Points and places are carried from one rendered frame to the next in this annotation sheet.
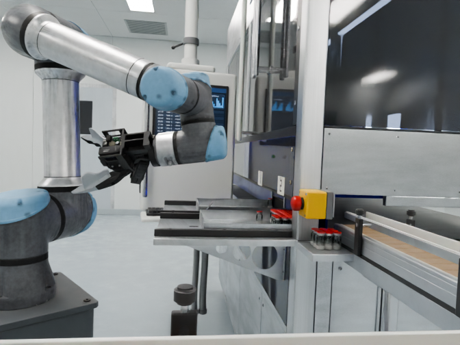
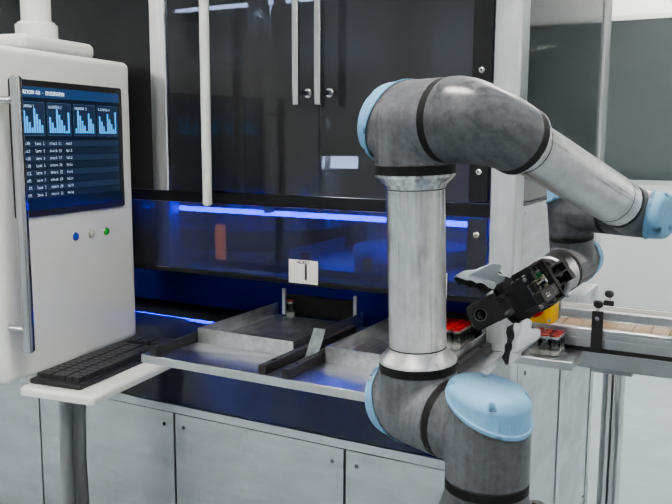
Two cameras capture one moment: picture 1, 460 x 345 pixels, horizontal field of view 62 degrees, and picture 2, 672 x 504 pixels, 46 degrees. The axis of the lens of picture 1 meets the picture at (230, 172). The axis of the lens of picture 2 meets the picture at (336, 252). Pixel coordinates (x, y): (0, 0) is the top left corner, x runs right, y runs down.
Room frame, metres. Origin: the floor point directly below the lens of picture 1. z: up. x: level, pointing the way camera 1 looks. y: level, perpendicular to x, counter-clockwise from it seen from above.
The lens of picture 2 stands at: (0.38, 1.43, 1.35)
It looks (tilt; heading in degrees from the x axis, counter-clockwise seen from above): 8 degrees down; 306
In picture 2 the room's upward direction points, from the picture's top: straight up
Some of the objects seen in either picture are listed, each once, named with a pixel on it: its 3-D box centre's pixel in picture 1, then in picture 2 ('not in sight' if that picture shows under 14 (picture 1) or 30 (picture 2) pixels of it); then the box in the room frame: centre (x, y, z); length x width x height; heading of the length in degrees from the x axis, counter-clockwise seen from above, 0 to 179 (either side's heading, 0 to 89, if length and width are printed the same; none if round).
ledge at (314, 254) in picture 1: (329, 250); (549, 355); (1.01, -0.27, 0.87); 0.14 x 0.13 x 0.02; 97
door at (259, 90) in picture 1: (259, 70); (240, 77); (1.80, -0.12, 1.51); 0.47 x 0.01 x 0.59; 7
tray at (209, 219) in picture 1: (252, 222); (413, 344); (1.26, -0.08, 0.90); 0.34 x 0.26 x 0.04; 97
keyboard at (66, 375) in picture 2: (186, 211); (110, 358); (1.93, 0.21, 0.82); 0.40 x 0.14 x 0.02; 105
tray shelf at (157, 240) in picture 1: (225, 220); (331, 353); (1.42, 0.01, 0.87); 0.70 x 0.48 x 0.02; 7
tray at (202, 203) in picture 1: (237, 207); (284, 326); (1.59, -0.04, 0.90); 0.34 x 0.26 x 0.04; 97
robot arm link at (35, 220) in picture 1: (22, 220); (484, 428); (0.83, 0.45, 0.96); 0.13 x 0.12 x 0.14; 164
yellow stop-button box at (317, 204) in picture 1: (314, 203); (540, 303); (1.02, -0.23, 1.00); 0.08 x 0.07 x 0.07; 97
